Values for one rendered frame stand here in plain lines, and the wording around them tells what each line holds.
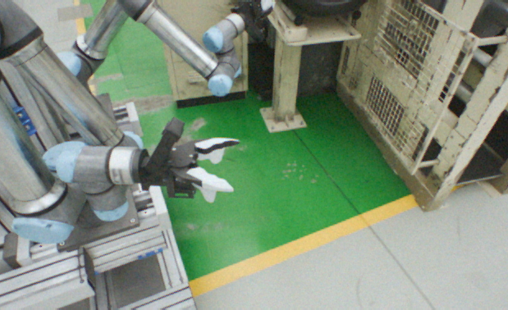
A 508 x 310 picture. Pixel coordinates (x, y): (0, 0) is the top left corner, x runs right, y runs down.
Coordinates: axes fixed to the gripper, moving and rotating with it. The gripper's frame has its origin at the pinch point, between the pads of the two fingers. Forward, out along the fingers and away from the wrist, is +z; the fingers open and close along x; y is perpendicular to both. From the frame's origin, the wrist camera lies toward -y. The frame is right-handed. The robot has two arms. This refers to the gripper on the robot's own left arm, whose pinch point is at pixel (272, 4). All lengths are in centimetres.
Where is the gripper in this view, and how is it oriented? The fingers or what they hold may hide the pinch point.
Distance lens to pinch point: 146.5
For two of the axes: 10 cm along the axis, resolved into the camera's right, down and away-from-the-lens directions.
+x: -7.2, -2.5, 6.4
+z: 6.2, -6.4, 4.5
